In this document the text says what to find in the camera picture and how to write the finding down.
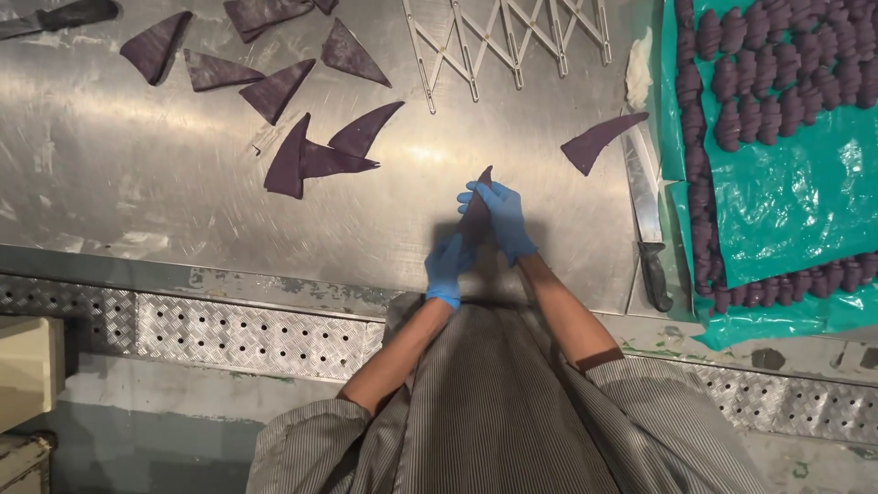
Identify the person's left hand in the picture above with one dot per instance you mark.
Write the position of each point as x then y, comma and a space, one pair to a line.
444, 271

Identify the person's right hand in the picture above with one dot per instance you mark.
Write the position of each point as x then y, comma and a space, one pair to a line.
509, 219

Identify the person's left fingers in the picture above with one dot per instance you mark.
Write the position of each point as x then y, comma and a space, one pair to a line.
458, 252

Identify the person's right fingers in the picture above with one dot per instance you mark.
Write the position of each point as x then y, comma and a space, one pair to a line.
481, 197

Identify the single purple dough triangle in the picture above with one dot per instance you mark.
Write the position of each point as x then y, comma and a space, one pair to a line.
477, 216
593, 143

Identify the expandable metal dough divider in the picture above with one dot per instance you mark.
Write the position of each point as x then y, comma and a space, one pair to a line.
507, 41

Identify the grey striped work clothing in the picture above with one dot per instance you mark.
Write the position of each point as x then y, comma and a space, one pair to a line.
507, 418

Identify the white dough scrap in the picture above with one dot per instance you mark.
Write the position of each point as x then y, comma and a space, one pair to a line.
639, 68

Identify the perforated metal tread plate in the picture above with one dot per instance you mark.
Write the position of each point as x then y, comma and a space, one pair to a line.
254, 336

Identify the group of purple dough pieces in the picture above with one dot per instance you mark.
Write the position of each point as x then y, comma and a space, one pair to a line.
285, 92

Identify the teal plastic sheet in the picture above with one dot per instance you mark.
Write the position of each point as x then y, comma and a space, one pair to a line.
775, 206

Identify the rows of purple rolled croissants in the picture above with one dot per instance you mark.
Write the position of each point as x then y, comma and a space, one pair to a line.
761, 75

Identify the cream box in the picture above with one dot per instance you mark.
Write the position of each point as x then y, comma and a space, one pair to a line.
27, 370

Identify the worn cream crate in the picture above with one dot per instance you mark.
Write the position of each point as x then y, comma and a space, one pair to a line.
24, 463

